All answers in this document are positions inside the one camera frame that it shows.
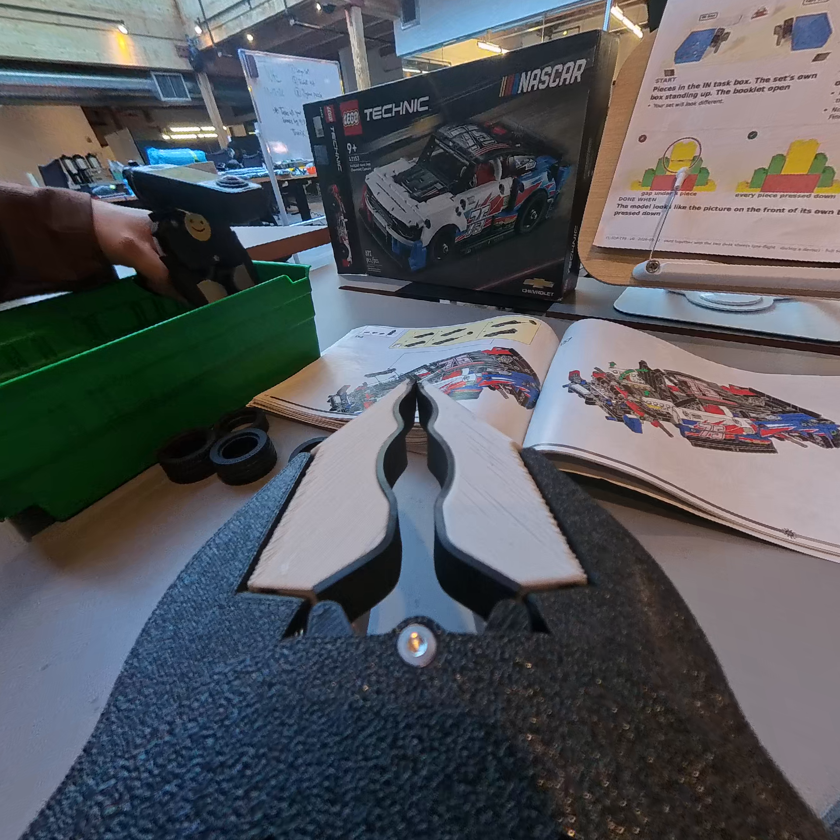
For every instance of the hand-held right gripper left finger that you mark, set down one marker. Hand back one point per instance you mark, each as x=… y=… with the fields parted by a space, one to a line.
x=328 y=518

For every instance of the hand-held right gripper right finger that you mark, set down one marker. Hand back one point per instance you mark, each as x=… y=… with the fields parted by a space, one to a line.
x=505 y=518

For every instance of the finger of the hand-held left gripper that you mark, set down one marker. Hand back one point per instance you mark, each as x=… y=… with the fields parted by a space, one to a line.
x=210 y=291

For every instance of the green plastic bin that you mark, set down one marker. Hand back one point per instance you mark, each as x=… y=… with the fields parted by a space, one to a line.
x=131 y=394

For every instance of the person's left forearm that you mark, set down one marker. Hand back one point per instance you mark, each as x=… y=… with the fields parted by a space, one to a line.
x=46 y=243

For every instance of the person's left hand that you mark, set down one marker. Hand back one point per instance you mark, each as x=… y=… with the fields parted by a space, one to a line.
x=128 y=243

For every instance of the black toy tyre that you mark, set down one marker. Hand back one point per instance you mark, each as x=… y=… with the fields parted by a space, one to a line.
x=243 y=459
x=187 y=459
x=305 y=447
x=243 y=418

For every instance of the open instruction book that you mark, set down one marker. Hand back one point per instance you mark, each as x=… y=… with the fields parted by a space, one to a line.
x=623 y=446

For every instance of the whiteboard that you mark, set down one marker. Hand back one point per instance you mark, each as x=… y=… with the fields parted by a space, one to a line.
x=289 y=98

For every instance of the dark toy car box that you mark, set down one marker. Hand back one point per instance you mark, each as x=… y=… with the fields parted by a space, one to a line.
x=459 y=197

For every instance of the white stand base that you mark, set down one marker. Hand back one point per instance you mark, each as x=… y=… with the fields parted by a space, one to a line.
x=722 y=308

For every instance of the printed instruction sheet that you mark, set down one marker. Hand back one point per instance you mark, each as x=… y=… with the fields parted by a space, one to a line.
x=722 y=98

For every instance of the silver air duct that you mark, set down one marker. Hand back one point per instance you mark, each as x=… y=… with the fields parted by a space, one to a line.
x=65 y=82

